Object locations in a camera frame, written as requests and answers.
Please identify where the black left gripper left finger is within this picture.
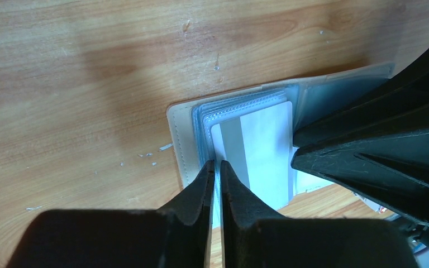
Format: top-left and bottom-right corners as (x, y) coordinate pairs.
(7, 161), (215, 267)

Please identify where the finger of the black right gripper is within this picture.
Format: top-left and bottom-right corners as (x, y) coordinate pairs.
(293, 49), (429, 147)
(291, 129), (429, 226)

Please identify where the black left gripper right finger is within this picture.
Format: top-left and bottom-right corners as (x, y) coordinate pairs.
(220, 161), (417, 267)

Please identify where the white card with magnetic stripe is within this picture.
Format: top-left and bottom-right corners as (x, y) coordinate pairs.
(211, 101), (293, 210)

